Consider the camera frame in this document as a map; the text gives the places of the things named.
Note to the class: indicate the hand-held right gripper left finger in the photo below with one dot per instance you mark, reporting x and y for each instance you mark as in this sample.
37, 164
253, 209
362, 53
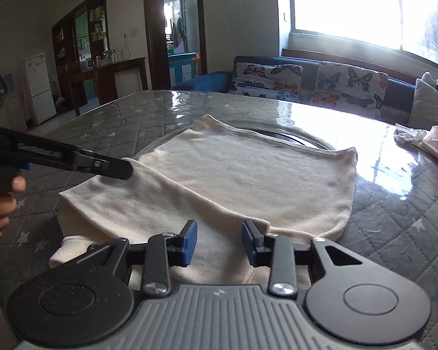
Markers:
190, 242

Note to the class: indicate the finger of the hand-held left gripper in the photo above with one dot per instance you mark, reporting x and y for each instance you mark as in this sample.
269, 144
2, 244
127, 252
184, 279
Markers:
113, 167

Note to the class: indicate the clear plastic bag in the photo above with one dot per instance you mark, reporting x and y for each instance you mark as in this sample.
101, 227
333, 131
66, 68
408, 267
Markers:
430, 140

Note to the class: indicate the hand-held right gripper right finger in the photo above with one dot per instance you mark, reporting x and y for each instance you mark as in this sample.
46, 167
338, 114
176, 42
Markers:
249, 242

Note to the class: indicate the white refrigerator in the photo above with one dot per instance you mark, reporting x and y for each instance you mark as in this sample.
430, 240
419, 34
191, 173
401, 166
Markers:
40, 87

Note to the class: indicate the blue sofa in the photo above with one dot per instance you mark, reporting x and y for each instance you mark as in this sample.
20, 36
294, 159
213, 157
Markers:
208, 80

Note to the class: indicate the hanging clothes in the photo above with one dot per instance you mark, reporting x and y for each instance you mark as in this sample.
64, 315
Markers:
179, 31

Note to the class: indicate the grey cushion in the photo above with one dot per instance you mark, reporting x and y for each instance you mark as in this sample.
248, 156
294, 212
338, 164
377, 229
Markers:
429, 105

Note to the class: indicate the blue cabinet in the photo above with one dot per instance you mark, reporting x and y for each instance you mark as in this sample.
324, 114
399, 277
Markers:
182, 67

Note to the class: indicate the window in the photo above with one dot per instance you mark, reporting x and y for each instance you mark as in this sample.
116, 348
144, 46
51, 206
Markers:
350, 3

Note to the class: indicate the butterfly print cushion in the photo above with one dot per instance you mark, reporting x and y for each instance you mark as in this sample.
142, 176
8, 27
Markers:
266, 80
350, 87

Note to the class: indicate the cream knit garment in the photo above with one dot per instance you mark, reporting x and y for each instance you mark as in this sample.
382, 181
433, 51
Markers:
241, 175

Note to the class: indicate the person's left hand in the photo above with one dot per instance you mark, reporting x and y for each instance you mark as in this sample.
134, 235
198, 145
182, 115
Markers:
0, 207

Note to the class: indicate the dark wooden cabinet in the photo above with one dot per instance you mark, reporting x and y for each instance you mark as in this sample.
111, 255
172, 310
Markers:
95, 54

